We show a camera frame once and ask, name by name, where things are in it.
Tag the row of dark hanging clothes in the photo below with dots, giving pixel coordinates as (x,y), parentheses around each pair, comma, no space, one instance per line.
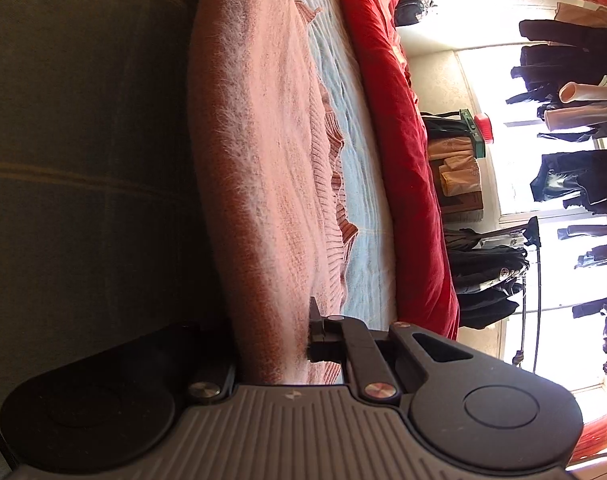
(568,60)

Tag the green box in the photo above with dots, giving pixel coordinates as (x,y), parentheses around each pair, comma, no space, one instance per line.
(471,140)

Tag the wooden cabinet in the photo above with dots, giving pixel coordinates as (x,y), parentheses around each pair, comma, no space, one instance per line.
(463,205)

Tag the black bag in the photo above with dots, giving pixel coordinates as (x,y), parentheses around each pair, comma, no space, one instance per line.
(413,2)

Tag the pink knit sweater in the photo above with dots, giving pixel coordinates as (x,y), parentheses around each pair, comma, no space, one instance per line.
(263,160)

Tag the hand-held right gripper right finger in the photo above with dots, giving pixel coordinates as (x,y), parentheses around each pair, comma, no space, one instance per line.
(315,312)

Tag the cream garment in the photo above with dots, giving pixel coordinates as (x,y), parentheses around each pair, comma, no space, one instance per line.
(583,105)

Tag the red duvet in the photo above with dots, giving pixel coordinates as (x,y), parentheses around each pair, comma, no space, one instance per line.
(408,135)

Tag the beige clothing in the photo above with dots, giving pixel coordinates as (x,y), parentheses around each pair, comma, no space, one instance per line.
(458,170)

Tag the blue-grey plaid blanket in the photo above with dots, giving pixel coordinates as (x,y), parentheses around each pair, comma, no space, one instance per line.
(83,160)

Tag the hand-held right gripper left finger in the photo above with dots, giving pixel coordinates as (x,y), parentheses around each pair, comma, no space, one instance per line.
(211,385)

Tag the metal clothes rack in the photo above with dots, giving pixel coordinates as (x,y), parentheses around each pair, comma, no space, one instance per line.
(537,285)

